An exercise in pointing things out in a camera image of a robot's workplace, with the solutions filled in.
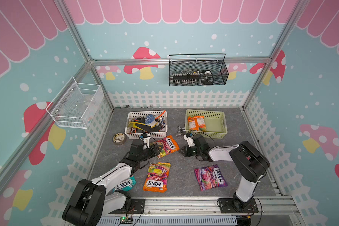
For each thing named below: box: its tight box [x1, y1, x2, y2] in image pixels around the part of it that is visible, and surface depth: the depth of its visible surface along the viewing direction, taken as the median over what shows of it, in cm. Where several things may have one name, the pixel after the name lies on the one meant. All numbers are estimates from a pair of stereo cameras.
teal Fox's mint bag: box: [112, 175, 137, 194], surface depth 82 cm
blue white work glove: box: [144, 113, 156, 128], surface depth 103 cm
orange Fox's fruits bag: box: [143, 161, 171, 193], surface depth 83 cm
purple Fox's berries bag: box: [193, 164, 228, 192], surface depth 83 cm
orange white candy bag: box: [187, 115, 207, 132], surface depth 108 cm
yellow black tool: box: [128, 121, 162, 133], surface depth 100 cm
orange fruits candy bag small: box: [149, 135, 180, 159], surface depth 97 cm
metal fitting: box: [175, 125, 186, 137], surface depth 105 cm
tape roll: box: [113, 132, 127, 145], surface depth 102 cm
